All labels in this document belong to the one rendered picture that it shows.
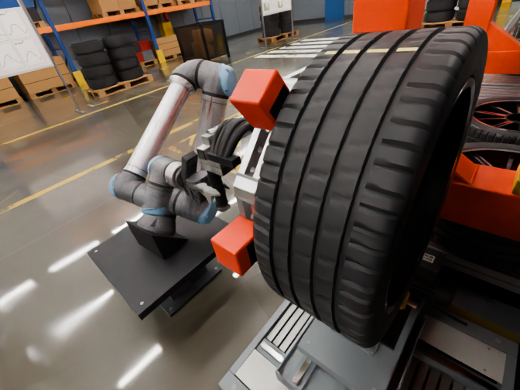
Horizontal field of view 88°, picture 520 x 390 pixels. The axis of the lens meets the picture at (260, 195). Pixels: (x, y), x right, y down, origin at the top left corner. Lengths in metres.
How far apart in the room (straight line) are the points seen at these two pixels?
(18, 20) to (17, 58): 0.57
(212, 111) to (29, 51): 5.36
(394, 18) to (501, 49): 2.01
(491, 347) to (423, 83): 1.19
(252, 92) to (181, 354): 1.26
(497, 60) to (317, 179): 2.61
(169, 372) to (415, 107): 1.37
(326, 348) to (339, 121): 0.88
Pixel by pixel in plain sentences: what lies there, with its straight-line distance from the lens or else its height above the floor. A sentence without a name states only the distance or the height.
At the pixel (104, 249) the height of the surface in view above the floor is 0.30.
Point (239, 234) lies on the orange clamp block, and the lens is 0.55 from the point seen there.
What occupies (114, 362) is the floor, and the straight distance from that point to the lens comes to 1.63.
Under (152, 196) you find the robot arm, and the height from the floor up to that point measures 0.75.
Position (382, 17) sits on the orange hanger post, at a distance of 1.00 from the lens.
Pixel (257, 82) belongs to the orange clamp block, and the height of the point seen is 1.15.
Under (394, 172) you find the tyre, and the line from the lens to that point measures 0.37.
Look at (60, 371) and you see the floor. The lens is 1.78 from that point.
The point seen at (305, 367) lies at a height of 0.18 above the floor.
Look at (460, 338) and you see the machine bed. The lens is 1.43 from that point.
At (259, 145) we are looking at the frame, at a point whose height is 1.02.
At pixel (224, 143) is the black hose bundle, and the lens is 0.64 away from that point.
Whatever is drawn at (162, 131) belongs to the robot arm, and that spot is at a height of 0.90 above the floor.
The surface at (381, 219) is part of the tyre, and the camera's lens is 0.37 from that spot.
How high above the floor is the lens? 1.26
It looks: 35 degrees down
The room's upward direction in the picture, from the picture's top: 10 degrees counter-clockwise
